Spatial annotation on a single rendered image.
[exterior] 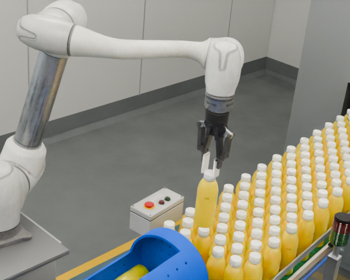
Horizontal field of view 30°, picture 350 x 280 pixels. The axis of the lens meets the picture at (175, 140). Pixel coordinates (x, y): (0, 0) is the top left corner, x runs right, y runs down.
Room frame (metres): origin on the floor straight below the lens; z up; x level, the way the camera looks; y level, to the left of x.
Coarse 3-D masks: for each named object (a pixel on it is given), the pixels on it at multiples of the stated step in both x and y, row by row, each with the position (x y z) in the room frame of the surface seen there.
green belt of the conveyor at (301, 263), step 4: (328, 236) 2.29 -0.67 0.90; (324, 240) 2.26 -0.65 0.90; (328, 240) 2.26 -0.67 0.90; (324, 244) 2.23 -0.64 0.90; (316, 248) 2.20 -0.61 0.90; (320, 248) 2.20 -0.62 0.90; (312, 252) 2.17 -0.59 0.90; (316, 252) 2.17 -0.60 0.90; (312, 256) 2.14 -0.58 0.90; (308, 260) 2.12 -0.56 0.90; (300, 264) 2.08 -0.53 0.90; (296, 268) 2.05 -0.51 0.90; (292, 272) 2.03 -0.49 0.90; (284, 276) 2.00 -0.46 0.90; (288, 276) 2.00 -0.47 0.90
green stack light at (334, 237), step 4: (332, 232) 1.86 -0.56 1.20; (336, 232) 1.85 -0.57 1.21; (332, 236) 1.86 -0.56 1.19; (336, 236) 1.85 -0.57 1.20; (340, 236) 1.85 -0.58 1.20; (344, 236) 1.85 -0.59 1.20; (348, 236) 1.85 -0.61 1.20; (332, 240) 1.86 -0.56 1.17; (336, 240) 1.85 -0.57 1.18; (340, 240) 1.84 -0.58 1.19; (344, 240) 1.85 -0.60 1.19; (348, 240) 1.86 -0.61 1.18; (336, 244) 1.85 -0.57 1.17; (340, 244) 1.84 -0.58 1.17; (344, 244) 1.85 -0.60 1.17
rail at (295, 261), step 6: (330, 228) 2.23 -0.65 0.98; (324, 234) 2.18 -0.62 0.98; (318, 240) 2.14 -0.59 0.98; (312, 246) 2.10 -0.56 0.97; (306, 252) 2.06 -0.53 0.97; (300, 258) 2.03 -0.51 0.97; (288, 264) 1.96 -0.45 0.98; (294, 264) 1.99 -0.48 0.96; (282, 270) 1.93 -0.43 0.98; (288, 270) 1.96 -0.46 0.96; (276, 276) 1.89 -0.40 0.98; (282, 276) 1.92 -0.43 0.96
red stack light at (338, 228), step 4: (332, 224) 1.88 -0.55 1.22; (336, 224) 1.86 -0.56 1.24; (340, 224) 1.85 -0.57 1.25; (344, 224) 1.84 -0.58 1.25; (348, 224) 1.85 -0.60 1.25; (332, 228) 1.87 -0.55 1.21; (336, 228) 1.85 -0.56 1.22; (340, 228) 1.85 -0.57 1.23; (344, 228) 1.84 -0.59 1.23; (348, 228) 1.85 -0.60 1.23; (340, 232) 1.85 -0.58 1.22; (344, 232) 1.84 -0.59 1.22; (348, 232) 1.85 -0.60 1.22
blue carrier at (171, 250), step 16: (144, 240) 1.80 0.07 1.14; (160, 240) 1.77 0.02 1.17; (176, 240) 1.69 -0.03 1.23; (128, 256) 1.76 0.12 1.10; (144, 256) 1.80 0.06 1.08; (160, 256) 1.76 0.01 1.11; (176, 256) 1.63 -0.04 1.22; (192, 256) 1.66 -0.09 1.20; (96, 272) 1.64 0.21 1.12; (112, 272) 1.70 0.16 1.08; (160, 272) 1.55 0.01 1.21; (176, 272) 1.58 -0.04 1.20; (192, 272) 1.62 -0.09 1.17
